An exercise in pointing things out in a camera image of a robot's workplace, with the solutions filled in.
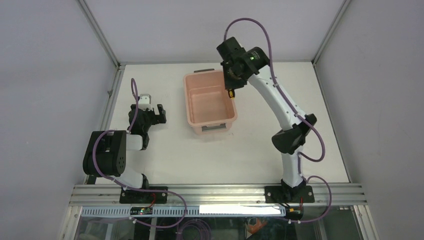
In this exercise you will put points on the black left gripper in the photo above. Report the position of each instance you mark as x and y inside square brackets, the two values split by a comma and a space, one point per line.
[157, 118]

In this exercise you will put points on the aluminium left frame post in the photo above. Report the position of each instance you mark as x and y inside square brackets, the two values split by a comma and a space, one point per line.
[98, 32]

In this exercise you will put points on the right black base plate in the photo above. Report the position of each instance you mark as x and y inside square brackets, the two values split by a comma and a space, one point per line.
[302, 193]

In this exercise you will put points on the pink plastic bin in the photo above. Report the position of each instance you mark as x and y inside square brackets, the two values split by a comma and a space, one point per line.
[209, 109]

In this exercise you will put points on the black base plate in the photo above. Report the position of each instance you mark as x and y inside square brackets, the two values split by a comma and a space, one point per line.
[137, 197]
[302, 193]

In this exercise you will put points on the aluminium right frame post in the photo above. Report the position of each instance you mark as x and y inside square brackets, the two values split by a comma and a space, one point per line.
[333, 26]

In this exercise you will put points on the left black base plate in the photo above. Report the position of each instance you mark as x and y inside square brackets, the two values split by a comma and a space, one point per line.
[137, 197]

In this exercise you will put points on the aluminium frame post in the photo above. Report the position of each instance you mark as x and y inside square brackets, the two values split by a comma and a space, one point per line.
[98, 32]
[333, 26]

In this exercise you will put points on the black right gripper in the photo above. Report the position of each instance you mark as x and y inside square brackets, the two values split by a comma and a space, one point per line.
[230, 84]

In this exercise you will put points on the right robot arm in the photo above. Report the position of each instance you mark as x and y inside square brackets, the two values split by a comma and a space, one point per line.
[294, 124]

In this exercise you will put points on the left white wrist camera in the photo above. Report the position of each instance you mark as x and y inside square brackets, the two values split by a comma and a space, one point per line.
[145, 102]

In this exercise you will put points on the white slotted cable duct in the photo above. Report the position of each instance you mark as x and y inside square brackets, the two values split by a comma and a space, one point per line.
[179, 211]

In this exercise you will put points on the aluminium front rail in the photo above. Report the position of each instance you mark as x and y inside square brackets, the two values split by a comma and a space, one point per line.
[335, 194]

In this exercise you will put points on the yellow black handled screwdriver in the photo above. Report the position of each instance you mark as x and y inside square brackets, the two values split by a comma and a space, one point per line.
[231, 93]

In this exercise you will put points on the orange object under table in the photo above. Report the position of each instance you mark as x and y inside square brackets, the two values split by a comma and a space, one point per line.
[254, 224]

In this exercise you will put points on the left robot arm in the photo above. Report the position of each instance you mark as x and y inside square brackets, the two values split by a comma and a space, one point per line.
[106, 152]

